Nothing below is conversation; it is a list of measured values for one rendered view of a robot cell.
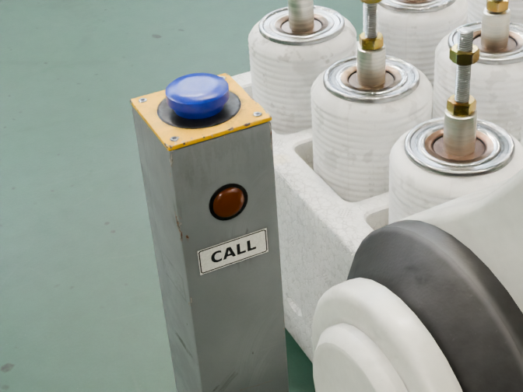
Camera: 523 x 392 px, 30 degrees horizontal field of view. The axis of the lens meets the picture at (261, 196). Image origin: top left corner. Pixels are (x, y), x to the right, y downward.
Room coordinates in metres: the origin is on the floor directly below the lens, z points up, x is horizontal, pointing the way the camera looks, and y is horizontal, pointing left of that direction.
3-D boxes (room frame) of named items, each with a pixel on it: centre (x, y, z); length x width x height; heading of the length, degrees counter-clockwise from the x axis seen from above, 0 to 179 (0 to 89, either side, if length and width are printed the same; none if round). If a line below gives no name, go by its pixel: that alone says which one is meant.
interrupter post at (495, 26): (0.73, -0.20, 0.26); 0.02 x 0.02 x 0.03
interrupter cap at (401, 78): (0.68, -0.09, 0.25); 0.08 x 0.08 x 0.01
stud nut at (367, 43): (0.68, -0.09, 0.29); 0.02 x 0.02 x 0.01; 5
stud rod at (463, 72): (0.57, -0.14, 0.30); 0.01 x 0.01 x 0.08
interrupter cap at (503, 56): (0.73, -0.20, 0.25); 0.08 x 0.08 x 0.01
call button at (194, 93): (0.54, 0.04, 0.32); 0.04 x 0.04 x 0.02
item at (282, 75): (0.79, -0.05, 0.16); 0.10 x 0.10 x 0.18
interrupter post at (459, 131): (0.57, -0.14, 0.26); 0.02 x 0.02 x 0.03
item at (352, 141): (0.68, -0.09, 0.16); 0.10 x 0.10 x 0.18
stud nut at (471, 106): (0.57, -0.14, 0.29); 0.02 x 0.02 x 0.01; 47
